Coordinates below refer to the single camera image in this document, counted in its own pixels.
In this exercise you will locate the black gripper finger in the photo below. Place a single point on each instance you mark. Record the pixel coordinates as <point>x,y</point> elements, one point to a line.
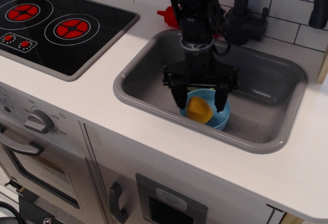
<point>220,99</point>
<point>180,94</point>

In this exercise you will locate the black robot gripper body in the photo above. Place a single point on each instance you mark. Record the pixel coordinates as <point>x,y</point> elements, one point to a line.
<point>203,70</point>

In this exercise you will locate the yellow toy corn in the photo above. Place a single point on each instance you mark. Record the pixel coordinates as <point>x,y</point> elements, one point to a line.
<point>199,110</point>

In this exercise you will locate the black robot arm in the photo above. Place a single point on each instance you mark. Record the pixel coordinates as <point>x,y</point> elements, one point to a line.
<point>202,47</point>

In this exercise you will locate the light blue bowl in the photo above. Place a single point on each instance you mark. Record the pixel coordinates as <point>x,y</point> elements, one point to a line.
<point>219,119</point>

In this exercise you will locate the grey sink basin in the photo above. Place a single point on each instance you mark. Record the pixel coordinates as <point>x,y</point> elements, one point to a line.
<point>263,108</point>

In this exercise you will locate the green toy bell pepper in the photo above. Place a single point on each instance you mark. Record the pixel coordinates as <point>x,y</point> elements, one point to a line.
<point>190,89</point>

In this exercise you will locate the black faucet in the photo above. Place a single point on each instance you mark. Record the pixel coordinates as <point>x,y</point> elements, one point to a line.
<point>240,26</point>

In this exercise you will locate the red ketchup bottle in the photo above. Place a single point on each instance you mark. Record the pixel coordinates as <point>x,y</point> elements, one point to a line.
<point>170,17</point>

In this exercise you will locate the grey dispenser panel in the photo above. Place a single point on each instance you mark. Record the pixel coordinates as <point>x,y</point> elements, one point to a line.
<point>160,204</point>

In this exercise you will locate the black toy stovetop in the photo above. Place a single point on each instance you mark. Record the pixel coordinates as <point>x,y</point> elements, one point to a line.
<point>62,38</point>

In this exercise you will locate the grey oven knob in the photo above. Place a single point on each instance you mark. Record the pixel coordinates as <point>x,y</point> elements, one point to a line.
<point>39,121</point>

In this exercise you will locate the toy oven door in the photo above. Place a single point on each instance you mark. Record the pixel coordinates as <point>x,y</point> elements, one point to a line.
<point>59,175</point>

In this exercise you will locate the grey cabinet door handle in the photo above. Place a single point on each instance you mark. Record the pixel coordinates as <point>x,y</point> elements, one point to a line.
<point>115,192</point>

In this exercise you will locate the grey oven door handle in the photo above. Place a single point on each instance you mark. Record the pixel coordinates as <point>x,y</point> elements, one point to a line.
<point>17,143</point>

